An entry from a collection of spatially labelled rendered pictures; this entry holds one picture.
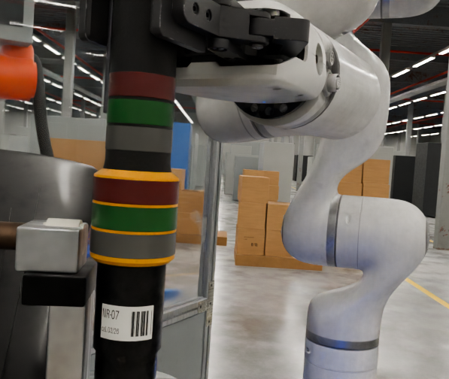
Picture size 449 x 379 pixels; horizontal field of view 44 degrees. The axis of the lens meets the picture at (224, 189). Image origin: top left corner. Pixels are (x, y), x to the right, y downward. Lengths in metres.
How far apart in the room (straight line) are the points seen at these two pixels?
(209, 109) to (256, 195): 7.29
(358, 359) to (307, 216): 0.24
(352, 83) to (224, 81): 0.17
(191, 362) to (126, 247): 1.53
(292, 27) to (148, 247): 0.14
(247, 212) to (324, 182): 6.92
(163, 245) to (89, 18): 0.12
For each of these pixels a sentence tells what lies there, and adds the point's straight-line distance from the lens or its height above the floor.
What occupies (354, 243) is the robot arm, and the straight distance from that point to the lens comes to 0.89.
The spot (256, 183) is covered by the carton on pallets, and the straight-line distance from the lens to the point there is 7.79.
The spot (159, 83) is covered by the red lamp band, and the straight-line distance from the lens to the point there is 0.28.
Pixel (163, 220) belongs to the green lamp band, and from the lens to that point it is 0.28.
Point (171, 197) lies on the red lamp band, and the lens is 0.28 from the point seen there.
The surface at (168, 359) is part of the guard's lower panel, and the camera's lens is 1.68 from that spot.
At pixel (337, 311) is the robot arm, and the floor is 1.21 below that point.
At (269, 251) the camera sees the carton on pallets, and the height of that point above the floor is 0.20.
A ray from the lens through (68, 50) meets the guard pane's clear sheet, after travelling 1.27.
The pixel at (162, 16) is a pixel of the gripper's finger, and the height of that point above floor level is 1.50.
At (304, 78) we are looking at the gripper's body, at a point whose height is 1.49.
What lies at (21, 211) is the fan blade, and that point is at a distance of 0.42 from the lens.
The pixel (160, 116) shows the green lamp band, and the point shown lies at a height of 1.45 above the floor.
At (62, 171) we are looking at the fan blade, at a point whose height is 1.42.
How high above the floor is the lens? 1.43
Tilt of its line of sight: 3 degrees down
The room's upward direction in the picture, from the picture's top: 4 degrees clockwise
